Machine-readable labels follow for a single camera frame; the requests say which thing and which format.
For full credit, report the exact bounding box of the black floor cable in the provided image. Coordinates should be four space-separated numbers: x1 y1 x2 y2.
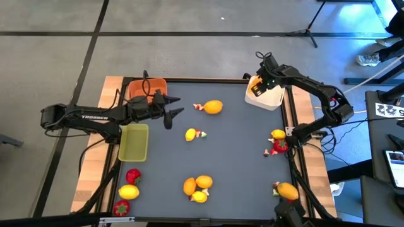
78 138 107 177

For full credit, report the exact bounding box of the black desk leg frame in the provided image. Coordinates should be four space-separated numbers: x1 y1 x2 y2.
343 53 404 86

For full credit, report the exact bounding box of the black tripod stand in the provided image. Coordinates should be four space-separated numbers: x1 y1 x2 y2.
285 0 328 49

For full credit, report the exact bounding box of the wooden table side board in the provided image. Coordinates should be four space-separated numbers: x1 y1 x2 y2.
290 80 338 218
69 75 127 214

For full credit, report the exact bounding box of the white object under table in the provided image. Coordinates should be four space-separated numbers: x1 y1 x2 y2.
330 182 345 196

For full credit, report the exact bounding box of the smartphone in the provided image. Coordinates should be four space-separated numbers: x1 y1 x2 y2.
383 149 404 189

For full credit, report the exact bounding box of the white plastic basket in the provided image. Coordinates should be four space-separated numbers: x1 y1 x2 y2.
244 75 287 112

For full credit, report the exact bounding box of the white marker sheet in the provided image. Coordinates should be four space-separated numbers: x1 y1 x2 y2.
374 102 404 119

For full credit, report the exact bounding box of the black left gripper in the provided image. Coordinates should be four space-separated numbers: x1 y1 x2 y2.
126 90 186 122

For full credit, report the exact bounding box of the person's shoe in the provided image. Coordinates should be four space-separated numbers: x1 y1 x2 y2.
355 52 381 67
375 36 403 47

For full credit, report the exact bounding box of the dark grey desk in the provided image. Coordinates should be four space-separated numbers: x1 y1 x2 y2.
365 90 404 190

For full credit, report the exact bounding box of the yellow lemon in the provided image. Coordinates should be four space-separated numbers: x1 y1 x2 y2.
270 129 287 141
118 184 141 201
184 127 197 143
191 190 208 204

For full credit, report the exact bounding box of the white floor cable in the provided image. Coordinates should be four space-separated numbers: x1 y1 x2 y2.
342 55 404 95

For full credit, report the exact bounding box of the black aluminium rig frame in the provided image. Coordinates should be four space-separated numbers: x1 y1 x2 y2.
0 75 340 227

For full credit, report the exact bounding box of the person's leg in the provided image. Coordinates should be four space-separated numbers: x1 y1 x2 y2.
384 9 404 37
377 39 404 63

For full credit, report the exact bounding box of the silver frame bracket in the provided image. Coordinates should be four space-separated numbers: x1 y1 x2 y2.
98 216 136 225

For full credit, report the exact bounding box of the grey furniture foot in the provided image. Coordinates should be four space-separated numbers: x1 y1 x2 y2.
0 134 25 148

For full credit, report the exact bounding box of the orange plastic basket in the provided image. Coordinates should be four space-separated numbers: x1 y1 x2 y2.
127 78 169 109

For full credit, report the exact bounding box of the yellow-green plastic basket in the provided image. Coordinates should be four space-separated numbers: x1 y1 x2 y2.
117 123 150 163

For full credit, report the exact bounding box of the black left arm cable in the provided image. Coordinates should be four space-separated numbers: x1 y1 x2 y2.
140 71 152 102

